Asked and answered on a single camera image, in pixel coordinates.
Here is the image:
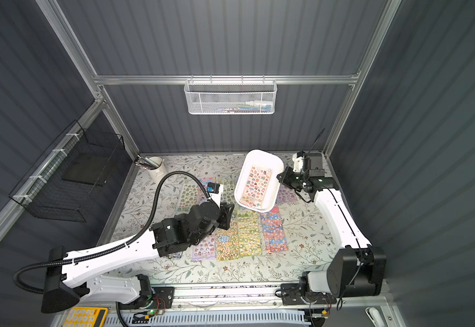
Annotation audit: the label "green mushroom sticker sheet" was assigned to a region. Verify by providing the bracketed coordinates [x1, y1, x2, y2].
[236, 210, 262, 257]

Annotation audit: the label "black corrugated cable hose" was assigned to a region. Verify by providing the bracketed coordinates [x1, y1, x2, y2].
[12, 170, 212, 295]

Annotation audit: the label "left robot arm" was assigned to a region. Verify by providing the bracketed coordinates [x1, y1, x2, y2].
[41, 201, 235, 313]

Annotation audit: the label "white object bottom right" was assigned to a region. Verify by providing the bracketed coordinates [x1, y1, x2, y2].
[365, 307, 386, 327]

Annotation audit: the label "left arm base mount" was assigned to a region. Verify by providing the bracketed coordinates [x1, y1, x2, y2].
[120, 287, 176, 310]

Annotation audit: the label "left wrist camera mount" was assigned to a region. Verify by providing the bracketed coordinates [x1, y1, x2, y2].
[206, 182, 224, 207]

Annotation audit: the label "yellow calculator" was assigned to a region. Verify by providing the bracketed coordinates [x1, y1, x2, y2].
[62, 307, 109, 327]

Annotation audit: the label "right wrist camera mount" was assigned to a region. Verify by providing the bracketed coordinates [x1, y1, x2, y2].
[292, 151, 325, 178]

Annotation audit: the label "peach animal sticker sheet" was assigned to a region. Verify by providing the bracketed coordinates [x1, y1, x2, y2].
[239, 166, 272, 209]

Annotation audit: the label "white wire wall basket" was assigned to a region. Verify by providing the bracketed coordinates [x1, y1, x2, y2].
[184, 81, 278, 115]

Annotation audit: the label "pink 3D sticker sheet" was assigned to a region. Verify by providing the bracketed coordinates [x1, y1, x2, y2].
[276, 185, 298, 205]
[192, 235, 216, 262]

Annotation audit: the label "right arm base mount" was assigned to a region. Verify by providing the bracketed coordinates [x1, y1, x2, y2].
[274, 283, 337, 306]

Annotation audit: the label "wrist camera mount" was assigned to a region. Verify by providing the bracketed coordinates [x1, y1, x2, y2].
[292, 151, 325, 178]
[206, 182, 224, 207]

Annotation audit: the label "cream metal pen bucket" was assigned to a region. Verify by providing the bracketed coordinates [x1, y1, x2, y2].
[144, 157, 168, 183]

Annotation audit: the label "pink blue fox sticker sheet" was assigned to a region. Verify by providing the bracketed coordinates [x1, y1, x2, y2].
[259, 207, 288, 253]

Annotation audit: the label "items in white basket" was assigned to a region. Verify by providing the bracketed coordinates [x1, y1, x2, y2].
[214, 100, 274, 113]

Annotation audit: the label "white green owl sticker sheet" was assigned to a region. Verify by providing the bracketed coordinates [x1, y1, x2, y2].
[176, 180, 202, 213]

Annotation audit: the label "black wire wall basket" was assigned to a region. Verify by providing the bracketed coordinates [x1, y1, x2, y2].
[10, 123, 126, 223]

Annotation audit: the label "white slotted cable duct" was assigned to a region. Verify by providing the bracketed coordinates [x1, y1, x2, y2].
[126, 309, 314, 327]

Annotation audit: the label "white plastic storage tray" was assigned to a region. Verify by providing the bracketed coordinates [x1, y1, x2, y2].
[234, 149, 285, 213]

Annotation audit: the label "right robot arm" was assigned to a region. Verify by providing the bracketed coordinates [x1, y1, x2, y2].
[277, 167, 387, 299]

